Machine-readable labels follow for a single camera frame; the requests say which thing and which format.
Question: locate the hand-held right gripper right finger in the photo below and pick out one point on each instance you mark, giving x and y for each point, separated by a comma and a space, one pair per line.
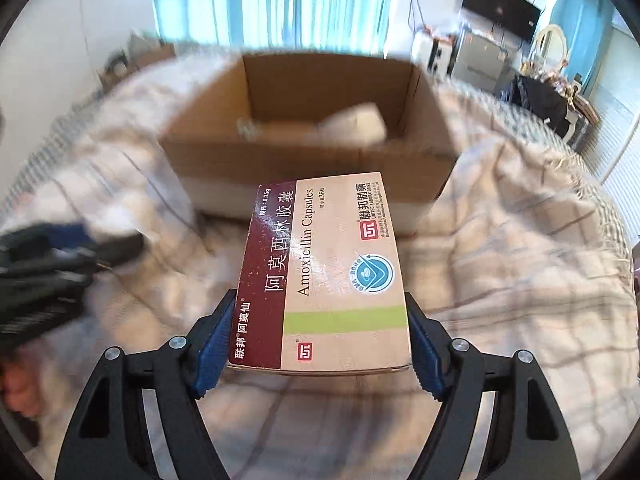
429, 355

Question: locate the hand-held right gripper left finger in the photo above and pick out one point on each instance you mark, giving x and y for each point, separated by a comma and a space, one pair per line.
212, 347

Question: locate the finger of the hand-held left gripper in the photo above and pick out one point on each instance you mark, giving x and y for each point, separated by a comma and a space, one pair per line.
100, 250

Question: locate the beige and maroon medicine box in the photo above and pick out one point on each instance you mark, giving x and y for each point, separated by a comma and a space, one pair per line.
325, 280

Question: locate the brown cardboard box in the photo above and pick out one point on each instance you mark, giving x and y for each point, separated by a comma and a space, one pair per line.
305, 125

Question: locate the person's left hand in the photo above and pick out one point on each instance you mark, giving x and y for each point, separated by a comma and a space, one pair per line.
22, 385

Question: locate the plaid blanket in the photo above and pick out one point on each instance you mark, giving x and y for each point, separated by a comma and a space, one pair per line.
500, 260

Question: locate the white packet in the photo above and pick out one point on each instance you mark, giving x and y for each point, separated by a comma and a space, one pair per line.
352, 122

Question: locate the black chair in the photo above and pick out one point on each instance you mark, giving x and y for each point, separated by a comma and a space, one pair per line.
542, 97

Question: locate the blue curtain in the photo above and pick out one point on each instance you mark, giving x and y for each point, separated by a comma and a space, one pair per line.
270, 0

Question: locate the white cabinet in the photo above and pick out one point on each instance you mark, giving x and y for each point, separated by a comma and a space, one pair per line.
462, 52

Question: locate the white ornate mirror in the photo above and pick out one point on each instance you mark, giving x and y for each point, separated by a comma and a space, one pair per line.
550, 47

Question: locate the black monitor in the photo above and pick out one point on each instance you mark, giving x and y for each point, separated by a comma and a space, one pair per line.
500, 6

